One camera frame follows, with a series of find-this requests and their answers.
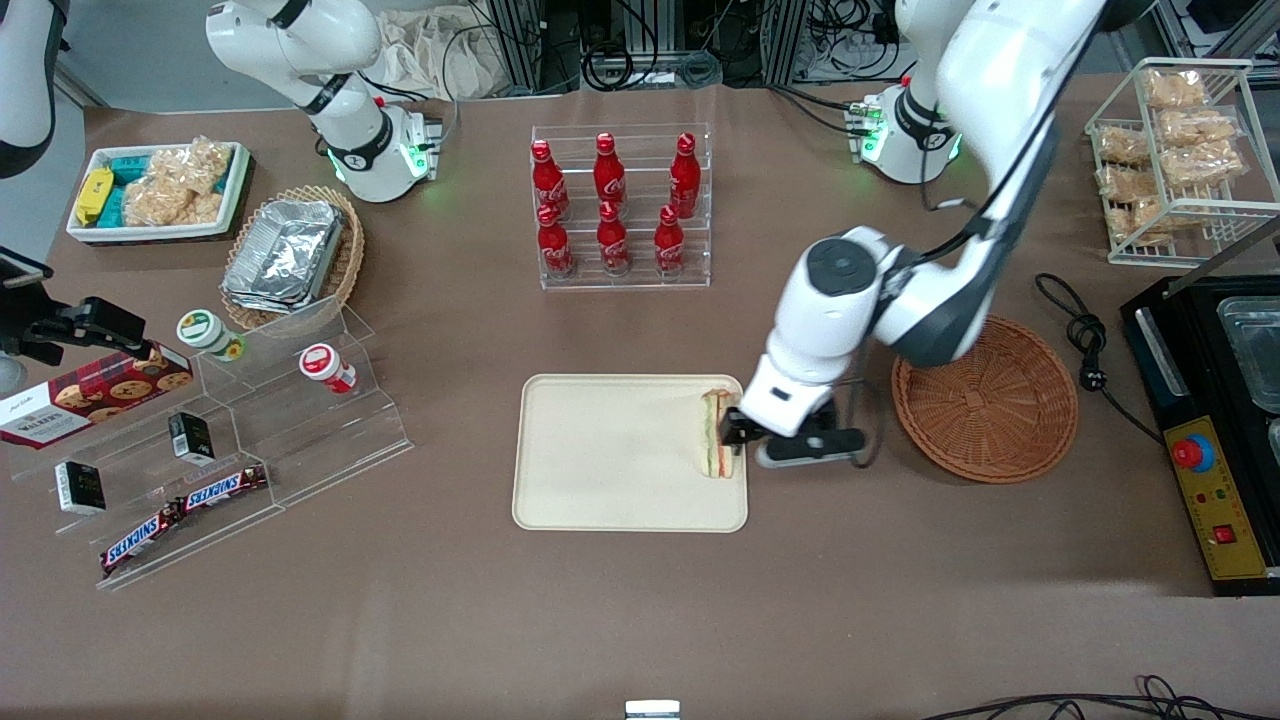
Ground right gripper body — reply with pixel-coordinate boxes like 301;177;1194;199
0;247;54;355

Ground triangular sandwich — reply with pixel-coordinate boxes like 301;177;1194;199
697;389;744;480

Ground cream rectangular tray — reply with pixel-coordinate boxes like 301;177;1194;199
512;373;750;534

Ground round brown wicker basket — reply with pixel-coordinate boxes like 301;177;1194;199
891;314;1080;486

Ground oval wicker basket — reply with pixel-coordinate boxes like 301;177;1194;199
219;184;367;337

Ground red cookie box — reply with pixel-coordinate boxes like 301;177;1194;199
0;342;195;452

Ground green lid yogurt cup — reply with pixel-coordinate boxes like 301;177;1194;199
176;309;247;364

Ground yellow snack pack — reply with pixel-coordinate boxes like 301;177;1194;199
74;167;115;227

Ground clear bag of rice crackers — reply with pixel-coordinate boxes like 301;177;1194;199
121;178;225;228
150;136;234;197

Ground small black box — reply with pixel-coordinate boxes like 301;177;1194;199
167;410;217;467
54;459;108;517

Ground clear acrylic bottle rack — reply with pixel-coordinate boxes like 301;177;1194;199
529;122;712;292

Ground white rectangular snack bin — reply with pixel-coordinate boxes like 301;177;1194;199
65;140;252;246

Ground stack of foil containers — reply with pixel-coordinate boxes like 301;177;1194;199
221;198;347;315

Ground red cola bottle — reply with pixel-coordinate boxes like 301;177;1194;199
530;139;571;222
593;132;629;207
668;132;702;220
536;204;575;279
596;200;632;277
654;204;688;277

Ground snickers bar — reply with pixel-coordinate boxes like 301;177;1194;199
177;464;270;514
99;502;187;577

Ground red lid yogurt cup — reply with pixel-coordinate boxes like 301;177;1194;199
298;342;358;395

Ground clear acrylic stepped shelf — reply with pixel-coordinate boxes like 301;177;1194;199
10;298;414;592

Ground bagged fried snack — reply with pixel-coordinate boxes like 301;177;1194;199
1142;69;1208;111
1096;126;1153;167
1160;140;1248;188
1096;164;1163;203
1158;107;1242;148
1108;197;1178;248

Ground black appliance housing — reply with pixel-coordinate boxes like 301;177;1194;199
1119;273;1280;598

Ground white cloth bag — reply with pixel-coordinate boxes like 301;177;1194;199
374;8;503;102

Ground yellow control panel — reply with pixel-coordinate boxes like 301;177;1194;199
1162;414;1272;582

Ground steel pan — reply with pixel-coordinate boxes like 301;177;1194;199
1214;296;1280;414

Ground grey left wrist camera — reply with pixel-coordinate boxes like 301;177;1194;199
754;427;867;470

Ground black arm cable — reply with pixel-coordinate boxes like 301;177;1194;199
845;88;1063;471

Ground black power cable with plug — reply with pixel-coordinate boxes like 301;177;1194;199
1034;271;1167;446

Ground aluminium frame post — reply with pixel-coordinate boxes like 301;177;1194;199
758;0;813;83
483;0;547;93

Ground black cable bundle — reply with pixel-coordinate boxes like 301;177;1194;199
578;0;725;93

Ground white wire rack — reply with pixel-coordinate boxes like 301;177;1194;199
1084;57;1280;270

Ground black floor cables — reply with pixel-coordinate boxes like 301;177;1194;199
918;674;1280;720

